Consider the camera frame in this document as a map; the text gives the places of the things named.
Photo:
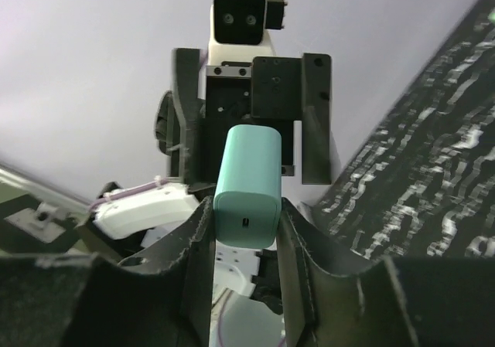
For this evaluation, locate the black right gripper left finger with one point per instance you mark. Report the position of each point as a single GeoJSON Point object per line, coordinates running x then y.
{"type": "Point", "coordinates": [160, 296]}

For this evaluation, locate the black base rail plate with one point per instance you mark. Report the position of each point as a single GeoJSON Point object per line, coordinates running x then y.
{"type": "Point", "coordinates": [30, 226]}

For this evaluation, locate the light blue plug adapter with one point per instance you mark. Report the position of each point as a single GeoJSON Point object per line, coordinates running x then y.
{"type": "Point", "coordinates": [248, 198]}

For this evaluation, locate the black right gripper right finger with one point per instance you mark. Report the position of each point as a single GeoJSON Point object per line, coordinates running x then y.
{"type": "Point", "coordinates": [332, 296]}

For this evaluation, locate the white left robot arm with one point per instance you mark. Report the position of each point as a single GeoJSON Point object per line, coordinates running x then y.
{"type": "Point", "coordinates": [120, 213]}

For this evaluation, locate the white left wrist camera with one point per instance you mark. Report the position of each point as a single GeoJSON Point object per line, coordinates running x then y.
{"type": "Point", "coordinates": [239, 29]}

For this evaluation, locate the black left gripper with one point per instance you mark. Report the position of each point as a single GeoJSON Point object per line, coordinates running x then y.
{"type": "Point", "coordinates": [266, 92]}

